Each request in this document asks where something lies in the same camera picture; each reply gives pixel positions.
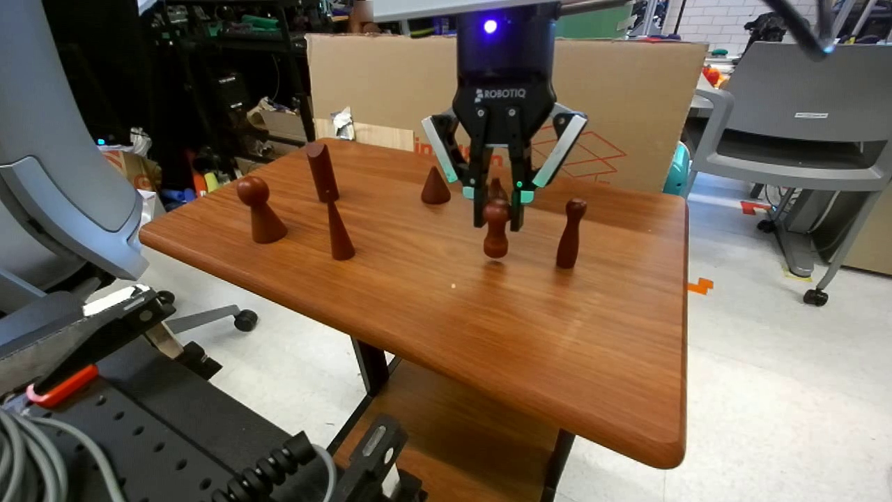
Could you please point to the short brown wooden cone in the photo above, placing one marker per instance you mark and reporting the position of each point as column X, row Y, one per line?
column 434, row 191

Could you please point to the teal ball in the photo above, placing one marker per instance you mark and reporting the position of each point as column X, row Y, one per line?
column 681, row 167

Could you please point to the grey chair with armrests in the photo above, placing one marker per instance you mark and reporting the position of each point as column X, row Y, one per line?
column 798, row 101

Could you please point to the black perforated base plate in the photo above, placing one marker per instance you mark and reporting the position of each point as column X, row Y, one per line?
column 156, row 435

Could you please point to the white crumpled plastic bag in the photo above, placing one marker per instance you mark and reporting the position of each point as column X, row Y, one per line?
column 344, row 120

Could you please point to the large printed cardboard sheet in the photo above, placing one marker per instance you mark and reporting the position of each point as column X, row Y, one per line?
column 630, row 101

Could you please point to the grey high-backed office chair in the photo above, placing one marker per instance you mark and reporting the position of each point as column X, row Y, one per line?
column 55, row 139

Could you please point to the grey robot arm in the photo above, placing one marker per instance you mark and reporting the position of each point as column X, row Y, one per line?
column 418, row 7

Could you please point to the large round-headed brown pawn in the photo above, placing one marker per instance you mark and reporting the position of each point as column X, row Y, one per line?
column 263, row 219

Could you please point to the small round-headed brown pawn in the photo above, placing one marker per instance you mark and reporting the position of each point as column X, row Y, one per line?
column 496, row 238

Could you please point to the slender brown wooden pin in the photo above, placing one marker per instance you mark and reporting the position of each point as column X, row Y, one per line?
column 568, row 238

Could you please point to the wooden table lower shelf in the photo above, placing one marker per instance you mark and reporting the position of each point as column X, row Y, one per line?
column 462, row 435

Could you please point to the small cardboard box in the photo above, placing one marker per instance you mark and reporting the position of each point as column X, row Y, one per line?
column 278, row 124

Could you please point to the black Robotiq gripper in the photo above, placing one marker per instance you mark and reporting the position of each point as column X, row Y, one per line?
column 504, row 72

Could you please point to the brown wooden cylinder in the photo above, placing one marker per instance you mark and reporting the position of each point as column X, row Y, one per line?
column 320, row 173

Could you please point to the black storage shelf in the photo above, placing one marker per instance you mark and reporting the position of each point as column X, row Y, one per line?
column 184, row 57

